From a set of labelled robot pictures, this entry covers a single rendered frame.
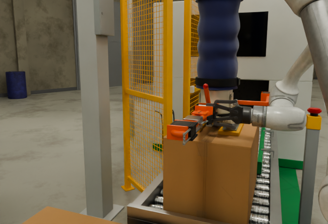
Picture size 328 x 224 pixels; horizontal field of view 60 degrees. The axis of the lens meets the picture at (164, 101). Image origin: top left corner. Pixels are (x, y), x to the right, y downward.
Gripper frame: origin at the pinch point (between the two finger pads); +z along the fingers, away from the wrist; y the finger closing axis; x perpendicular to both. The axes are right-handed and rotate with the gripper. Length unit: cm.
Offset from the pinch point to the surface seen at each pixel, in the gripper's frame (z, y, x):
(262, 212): -28, 54, 18
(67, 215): 63, 54, -21
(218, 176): -8.5, 27.8, -5.7
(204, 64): 5.0, -20.4, 17.0
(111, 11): 89, -55, 69
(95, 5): 92, -58, 54
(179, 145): 10.3, 15.9, -5.3
